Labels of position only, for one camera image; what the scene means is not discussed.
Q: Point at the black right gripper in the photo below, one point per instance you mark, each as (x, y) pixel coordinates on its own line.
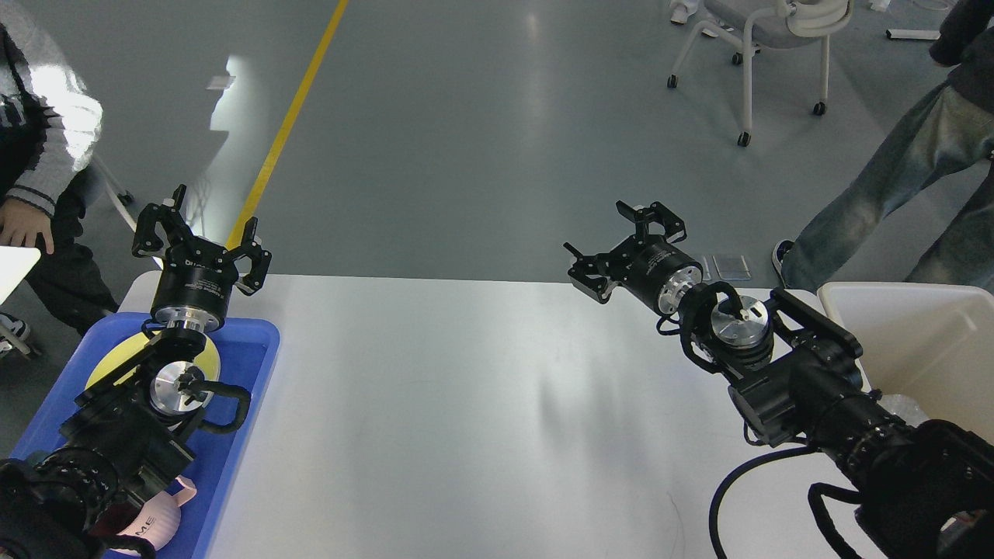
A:
(651, 268)

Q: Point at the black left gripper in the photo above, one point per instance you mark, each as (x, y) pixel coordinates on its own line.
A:
(192, 295)

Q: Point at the yellow plastic plate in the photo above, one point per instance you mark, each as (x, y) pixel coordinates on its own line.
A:
(116, 357)

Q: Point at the pink HOME mug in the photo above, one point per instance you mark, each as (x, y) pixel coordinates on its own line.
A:
(158, 520)

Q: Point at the silver foil bag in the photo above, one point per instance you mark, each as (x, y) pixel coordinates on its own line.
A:
(904, 407)

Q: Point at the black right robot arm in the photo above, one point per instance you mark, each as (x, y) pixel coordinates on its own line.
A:
(919, 492)

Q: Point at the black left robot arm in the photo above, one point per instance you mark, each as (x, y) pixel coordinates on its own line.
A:
(128, 440)

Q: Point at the left floor marker plate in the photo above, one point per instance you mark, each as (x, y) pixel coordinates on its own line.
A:
(707, 268)

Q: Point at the floor marker plate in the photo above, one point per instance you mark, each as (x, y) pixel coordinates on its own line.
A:
(732, 268)
(707, 268)

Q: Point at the grey chair at left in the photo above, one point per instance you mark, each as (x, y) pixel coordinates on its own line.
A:
(120, 197)

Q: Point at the right floor marker plate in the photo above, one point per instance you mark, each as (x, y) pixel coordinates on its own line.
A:
(732, 268)

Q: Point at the blue plastic tray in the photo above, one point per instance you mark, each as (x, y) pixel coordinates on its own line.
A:
(247, 349)

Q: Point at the white side table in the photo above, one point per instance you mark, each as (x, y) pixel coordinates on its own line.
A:
(16, 263)

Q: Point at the standing person in dark clothes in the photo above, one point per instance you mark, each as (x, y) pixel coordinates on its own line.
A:
(50, 126)

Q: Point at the seated person in white tracksuit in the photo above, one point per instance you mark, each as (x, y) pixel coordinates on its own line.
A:
(681, 11)

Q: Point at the grey rolling chair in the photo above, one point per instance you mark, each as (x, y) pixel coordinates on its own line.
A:
(777, 25)

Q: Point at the white plastic bin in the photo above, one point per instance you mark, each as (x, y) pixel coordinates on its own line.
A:
(932, 342)

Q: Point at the walking person in grey trousers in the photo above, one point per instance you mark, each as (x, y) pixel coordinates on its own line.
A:
(949, 130)

